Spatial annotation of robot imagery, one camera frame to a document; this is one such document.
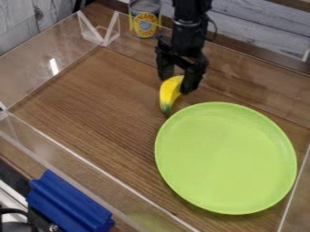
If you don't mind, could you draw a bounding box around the blue plastic block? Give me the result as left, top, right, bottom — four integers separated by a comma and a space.
27, 170, 115, 232

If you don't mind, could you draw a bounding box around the green round plate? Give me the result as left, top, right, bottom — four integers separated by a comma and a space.
156, 102, 297, 215

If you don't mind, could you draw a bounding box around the clear acrylic triangle bracket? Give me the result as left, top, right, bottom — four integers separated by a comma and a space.
78, 11, 121, 47

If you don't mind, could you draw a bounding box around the black cable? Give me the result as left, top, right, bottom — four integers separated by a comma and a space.
0, 208, 33, 232

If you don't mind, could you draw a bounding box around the yellow labelled tin can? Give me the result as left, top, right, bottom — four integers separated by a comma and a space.
129, 0, 162, 39

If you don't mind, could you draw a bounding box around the yellow toy banana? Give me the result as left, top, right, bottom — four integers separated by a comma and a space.
161, 75, 185, 113

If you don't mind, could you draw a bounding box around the clear acrylic front wall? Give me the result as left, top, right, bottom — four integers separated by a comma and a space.
0, 111, 200, 232

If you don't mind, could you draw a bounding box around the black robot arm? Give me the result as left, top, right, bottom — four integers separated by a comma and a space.
156, 0, 213, 94

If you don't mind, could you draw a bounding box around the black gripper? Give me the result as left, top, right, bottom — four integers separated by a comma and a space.
154, 19, 212, 95

